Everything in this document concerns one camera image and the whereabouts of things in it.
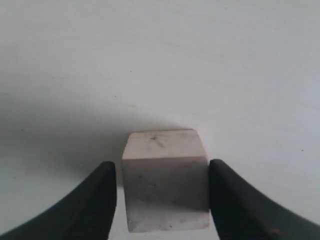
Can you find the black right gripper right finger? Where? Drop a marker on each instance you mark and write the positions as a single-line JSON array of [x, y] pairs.
[[241, 212]]

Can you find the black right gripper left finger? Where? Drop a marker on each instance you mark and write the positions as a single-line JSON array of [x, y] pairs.
[[86, 213]]

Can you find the small pale wooden cube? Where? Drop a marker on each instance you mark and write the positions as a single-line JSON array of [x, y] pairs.
[[165, 181]]

